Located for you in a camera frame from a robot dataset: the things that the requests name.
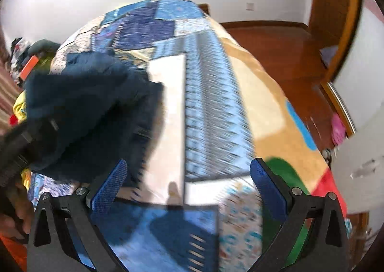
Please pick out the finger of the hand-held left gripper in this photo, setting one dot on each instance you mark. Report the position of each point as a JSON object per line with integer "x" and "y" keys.
{"x": 42, "y": 128}

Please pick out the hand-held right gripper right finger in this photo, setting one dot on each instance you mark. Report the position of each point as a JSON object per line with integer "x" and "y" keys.
{"x": 268, "y": 188}

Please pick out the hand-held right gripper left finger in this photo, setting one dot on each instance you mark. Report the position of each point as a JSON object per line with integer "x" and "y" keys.
{"x": 109, "y": 183}

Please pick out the blue denim jacket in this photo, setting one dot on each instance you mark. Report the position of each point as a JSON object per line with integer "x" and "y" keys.
{"x": 90, "y": 104}

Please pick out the pile of clothes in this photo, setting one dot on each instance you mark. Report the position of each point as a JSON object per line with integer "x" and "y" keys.
{"x": 18, "y": 53}

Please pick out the person's left hand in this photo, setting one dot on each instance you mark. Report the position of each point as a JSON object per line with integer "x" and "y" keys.
{"x": 18, "y": 212}

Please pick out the yellow printed blanket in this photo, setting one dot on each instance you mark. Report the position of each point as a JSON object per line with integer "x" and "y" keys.
{"x": 21, "y": 108}

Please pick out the red plush toy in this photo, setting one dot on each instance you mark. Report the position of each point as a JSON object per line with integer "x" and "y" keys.
{"x": 13, "y": 119}

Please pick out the red striped curtain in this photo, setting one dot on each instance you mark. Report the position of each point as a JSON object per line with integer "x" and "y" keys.
{"x": 7, "y": 89}

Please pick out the orange box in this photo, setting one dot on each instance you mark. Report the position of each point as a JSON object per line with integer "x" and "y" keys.
{"x": 29, "y": 66}

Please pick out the green cloth covered table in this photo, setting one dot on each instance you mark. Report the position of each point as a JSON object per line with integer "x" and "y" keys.
{"x": 46, "y": 62}

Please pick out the teal pillow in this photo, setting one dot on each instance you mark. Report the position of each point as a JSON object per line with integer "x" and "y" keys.
{"x": 45, "y": 45}

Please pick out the pink slipper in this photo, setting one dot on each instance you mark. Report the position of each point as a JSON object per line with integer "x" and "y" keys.
{"x": 339, "y": 129}

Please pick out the blue patchwork quilt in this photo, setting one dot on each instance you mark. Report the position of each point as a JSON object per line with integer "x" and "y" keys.
{"x": 204, "y": 95}

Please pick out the dark wooden bed footboard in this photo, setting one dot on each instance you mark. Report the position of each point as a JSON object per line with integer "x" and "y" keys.
{"x": 204, "y": 9}

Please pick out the wooden door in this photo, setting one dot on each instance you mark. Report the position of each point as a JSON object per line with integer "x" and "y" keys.
{"x": 333, "y": 5}

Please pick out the white wall socket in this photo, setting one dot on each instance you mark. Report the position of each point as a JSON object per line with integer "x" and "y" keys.
{"x": 250, "y": 6}

